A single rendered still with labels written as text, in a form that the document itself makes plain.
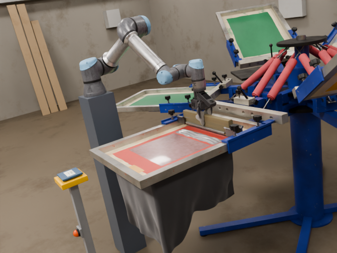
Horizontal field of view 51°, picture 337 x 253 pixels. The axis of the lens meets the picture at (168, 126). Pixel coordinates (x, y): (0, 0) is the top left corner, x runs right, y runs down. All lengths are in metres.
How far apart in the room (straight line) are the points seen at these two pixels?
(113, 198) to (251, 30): 1.98
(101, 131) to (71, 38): 6.74
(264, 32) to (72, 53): 6.22
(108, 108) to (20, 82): 6.42
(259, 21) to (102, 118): 1.91
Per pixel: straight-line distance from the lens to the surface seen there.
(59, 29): 8.89
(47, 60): 8.27
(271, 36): 3.40
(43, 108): 8.08
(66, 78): 8.92
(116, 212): 2.55
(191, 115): 2.06
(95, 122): 2.30
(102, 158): 1.81
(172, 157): 1.73
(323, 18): 6.26
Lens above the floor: 1.62
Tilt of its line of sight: 17 degrees down
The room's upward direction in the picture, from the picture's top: 10 degrees counter-clockwise
